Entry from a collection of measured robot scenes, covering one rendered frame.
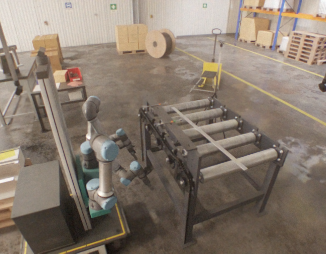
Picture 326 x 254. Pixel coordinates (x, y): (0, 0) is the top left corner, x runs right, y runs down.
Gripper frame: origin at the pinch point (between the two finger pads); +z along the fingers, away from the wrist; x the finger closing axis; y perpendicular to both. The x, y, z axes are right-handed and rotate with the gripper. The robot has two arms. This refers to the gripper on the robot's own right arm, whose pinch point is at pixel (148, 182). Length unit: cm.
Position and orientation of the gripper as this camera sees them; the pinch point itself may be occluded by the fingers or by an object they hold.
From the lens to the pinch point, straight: 195.7
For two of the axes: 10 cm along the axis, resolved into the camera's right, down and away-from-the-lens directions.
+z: 2.9, 6.2, 7.3
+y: -8.2, 5.5, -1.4
